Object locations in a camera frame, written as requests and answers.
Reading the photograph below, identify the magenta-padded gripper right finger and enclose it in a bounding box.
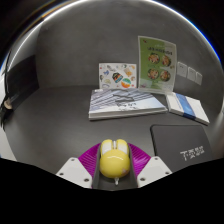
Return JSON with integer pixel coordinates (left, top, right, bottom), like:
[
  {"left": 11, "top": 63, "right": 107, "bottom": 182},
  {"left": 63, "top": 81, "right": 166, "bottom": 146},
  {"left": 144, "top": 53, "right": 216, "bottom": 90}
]
[{"left": 127, "top": 143, "right": 174, "bottom": 189}]

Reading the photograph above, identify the green menu sign stand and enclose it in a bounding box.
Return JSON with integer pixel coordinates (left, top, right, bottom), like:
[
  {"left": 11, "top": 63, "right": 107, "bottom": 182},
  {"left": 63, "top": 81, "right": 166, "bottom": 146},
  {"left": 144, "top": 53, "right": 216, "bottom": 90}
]
[{"left": 137, "top": 35, "right": 178, "bottom": 95}]

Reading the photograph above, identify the white sticker sheet card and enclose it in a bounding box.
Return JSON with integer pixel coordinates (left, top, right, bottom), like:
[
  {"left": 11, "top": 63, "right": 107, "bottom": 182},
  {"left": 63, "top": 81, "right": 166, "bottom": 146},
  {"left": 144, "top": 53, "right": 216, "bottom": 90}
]
[{"left": 98, "top": 62, "right": 138, "bottom": 90}]

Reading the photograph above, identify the black panel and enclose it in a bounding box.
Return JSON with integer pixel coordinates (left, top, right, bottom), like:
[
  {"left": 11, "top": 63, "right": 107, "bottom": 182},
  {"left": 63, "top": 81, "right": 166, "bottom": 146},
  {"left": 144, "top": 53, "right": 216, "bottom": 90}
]
[{"left": 6, "top": 54, "right": 40, "bottom": 108}]

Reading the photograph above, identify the yellow computer mouse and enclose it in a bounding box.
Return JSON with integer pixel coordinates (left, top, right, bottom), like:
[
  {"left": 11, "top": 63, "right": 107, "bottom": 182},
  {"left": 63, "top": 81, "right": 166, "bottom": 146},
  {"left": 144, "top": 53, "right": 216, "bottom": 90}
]
[{"left": 99, "top": 138, "right": 132, "bottom": 186}]

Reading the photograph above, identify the white wall papers group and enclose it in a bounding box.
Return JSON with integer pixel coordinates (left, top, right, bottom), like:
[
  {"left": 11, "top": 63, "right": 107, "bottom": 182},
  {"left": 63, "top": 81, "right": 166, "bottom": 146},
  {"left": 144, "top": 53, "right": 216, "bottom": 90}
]
[{"left": 176, "top": 61, "right": 204, "bottom": 86}]

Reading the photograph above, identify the white book with blue band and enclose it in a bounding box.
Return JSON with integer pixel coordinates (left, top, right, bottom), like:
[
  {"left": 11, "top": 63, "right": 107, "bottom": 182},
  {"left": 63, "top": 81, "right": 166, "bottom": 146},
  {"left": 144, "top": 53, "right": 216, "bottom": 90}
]
[{"left": 165, "top": 91, "right": 211, "bottom": 126}]

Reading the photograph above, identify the grey striped book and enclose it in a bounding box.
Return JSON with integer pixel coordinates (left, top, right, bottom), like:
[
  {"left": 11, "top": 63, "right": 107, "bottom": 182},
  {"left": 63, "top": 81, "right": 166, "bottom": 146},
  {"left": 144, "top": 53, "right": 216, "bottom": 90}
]
[{"left": 88, "top": 87, "right": 168, "bottom": 121}]

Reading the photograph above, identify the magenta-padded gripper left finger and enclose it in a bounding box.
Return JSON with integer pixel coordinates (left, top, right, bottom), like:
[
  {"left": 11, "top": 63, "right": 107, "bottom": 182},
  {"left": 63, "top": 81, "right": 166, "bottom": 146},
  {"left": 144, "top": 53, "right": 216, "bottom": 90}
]
[{"left": 55, "top": 143, "right": 103, "bottom": 190}]

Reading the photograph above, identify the black mouse pad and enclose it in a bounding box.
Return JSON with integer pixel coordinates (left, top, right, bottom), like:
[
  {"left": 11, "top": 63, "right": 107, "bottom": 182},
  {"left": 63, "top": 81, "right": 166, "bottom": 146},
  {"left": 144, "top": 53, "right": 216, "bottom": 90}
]
[{"left": 149, "top": 124, "right": 215, "bottom": 168}]

